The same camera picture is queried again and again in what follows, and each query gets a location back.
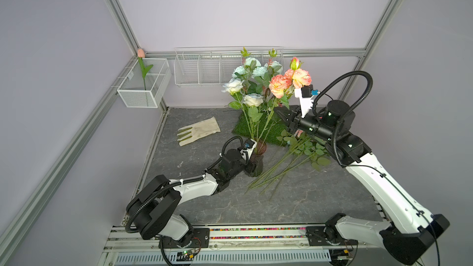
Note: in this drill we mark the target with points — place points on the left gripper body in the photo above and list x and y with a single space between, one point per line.
248 167

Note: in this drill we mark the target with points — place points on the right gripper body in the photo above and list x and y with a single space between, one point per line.
294 120

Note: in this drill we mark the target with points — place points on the dark glass vase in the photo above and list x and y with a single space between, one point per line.
255 165

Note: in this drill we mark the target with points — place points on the peach peony bunch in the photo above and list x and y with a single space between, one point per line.
300 150

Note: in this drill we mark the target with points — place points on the small peach rose spray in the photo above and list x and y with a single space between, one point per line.
279 87

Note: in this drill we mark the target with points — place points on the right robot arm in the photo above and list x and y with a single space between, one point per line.
410 229

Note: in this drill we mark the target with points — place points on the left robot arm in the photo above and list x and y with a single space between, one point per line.
151 212

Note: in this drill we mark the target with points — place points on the green artificial grass mat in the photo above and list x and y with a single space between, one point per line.
258 127

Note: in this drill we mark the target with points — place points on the beige garden glove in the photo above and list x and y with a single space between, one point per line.
196 131

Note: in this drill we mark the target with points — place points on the white blue rose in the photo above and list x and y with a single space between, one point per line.
253 100

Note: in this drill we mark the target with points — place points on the white rose stem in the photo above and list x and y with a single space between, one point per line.
233 86

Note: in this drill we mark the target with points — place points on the pale blue rose spray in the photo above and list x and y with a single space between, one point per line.
256 70

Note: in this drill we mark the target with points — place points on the pink tulip stem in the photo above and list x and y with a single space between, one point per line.
144 68

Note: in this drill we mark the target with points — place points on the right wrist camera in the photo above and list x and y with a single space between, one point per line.
306 96

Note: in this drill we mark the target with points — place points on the white wire wall rack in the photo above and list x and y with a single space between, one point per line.
207 66

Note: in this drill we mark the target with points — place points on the white mesh wall basket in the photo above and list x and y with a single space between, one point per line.
131 89

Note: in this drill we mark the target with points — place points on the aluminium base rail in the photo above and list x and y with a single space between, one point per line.
243 245

